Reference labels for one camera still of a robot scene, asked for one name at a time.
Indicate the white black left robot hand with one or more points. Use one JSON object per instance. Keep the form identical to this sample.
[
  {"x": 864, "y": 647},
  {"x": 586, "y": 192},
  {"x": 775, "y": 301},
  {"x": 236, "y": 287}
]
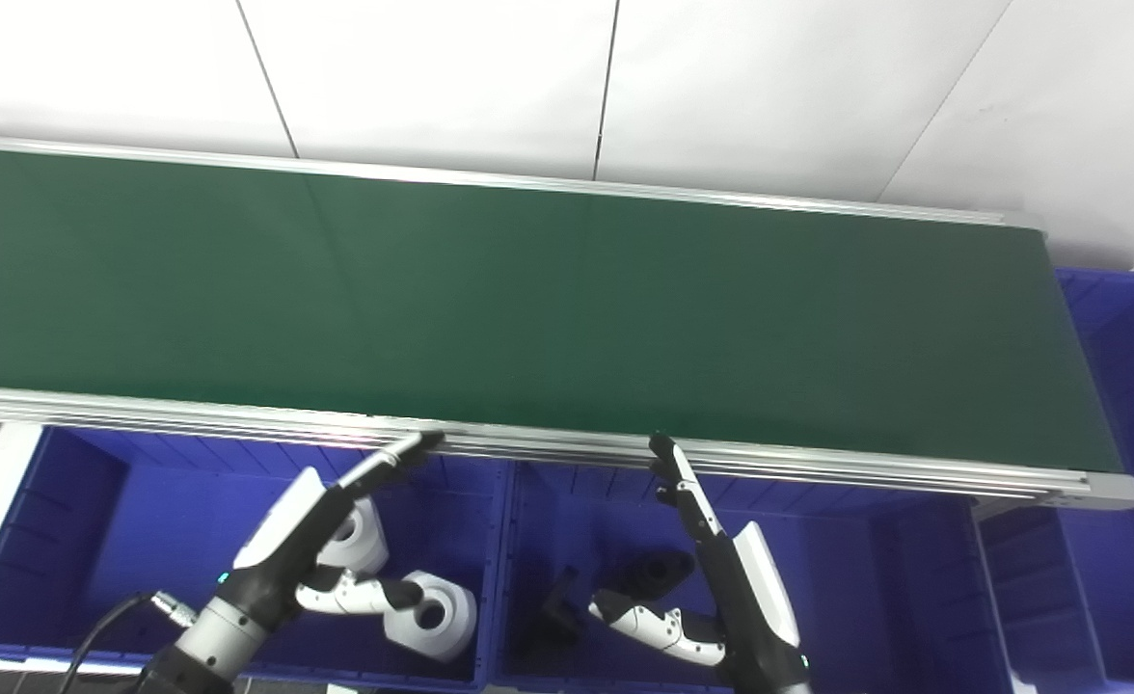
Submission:
[{"x": 278, "y": 549}]

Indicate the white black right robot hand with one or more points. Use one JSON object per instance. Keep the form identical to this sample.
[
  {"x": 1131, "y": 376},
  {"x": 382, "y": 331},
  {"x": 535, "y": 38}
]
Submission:
[{"x": 760, "y": 607}]

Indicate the white plastic part with hole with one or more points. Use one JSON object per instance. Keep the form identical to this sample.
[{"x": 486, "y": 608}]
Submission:
[
  {"x": 366, "y": 549},
  {"x": 449, "y": 631}
]

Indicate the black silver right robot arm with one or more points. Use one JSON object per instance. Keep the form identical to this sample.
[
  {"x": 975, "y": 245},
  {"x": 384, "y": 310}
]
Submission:
[{"x": 769, "y": 687}]

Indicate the black rounded plastic part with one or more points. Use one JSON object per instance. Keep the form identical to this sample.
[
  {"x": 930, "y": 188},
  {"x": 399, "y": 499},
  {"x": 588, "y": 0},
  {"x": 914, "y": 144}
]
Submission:
[{"x": 659, "y": 573}]

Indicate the blue plastic bin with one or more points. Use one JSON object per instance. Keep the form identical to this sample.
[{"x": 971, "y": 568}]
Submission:
[
  {"x": 1126, "y": 482},
  {"x": 123, "y": 540},
  {"x": 876, "y": 598}
]

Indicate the green conveyor belt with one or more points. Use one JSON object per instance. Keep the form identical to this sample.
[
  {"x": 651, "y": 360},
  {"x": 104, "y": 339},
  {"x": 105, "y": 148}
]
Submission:
[
  {"x": 818, "y": 464},
  {"x": 577, "y": 318}
]

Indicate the black angular plastic part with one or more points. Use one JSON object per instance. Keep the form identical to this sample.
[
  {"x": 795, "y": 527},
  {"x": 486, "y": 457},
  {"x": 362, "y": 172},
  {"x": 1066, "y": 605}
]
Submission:
[{"x": 562, "y": 602}]

